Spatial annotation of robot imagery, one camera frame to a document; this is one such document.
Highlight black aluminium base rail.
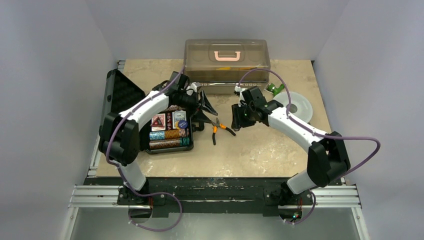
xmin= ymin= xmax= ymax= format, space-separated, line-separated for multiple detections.
xmin=69 ymin=177 xmax=361 ymax=220

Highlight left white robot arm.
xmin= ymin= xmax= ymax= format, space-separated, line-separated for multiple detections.
xmin=98 ymin=71 xmax=218 ymax=205

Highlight red playing card deck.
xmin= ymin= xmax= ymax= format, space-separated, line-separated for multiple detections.
xmin=150 ymin=113 xmax=167 ymax=132

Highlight bottom chip row brown green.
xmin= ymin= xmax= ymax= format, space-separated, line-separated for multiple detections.
xmin=149 ymin=137 xmax=191 ymax=150

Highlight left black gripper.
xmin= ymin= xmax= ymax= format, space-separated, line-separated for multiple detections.
xmin=175 ymin=91 xmax=217 ymax=124

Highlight orange black pliers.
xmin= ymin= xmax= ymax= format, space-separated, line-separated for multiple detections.
xmin=210 ymin=118 xmax=237 ymax=146

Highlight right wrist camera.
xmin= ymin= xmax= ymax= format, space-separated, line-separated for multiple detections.
xmin=234 ymin=83 xmax=247 ymax=107

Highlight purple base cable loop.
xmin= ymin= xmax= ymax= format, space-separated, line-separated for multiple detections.
xmin=128 ymin=192 xmax=183 ymax=233

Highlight blue small blind button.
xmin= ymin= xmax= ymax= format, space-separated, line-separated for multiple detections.
xmin=178 ymin=120 xmax=189 ymax=130

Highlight green toy figure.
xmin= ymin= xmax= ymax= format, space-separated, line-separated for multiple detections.
xmin=265 ymin=83 xmax=286 ymax=97

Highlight translucent brown storage box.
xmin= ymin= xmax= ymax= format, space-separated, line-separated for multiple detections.
xmin=183 ymin=39 xmax=271 ymax=95

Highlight white filament spool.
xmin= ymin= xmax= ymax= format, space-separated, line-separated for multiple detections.
xmin=273 ymin=91 xmax=313 ymax=123

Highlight black poker chip case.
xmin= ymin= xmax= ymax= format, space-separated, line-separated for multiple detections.
xmin=98 ymin=68 xmax=206 ymax=156

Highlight all in triangle button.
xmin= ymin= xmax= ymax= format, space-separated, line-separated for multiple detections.
xmin=151 ymin=116 xmax=166 ymax=132

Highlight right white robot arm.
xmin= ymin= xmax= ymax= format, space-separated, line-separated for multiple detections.
xmin=231 ymin=85 xmax=351 ymax=204

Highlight red die in case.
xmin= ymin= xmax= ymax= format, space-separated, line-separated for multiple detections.
xmin=166 ymin=112 xmax=173 ymax=131

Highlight blue playing card deck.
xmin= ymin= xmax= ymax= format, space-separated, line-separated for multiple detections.
xmin=172 ymin=109 xmax=187 ymax=129

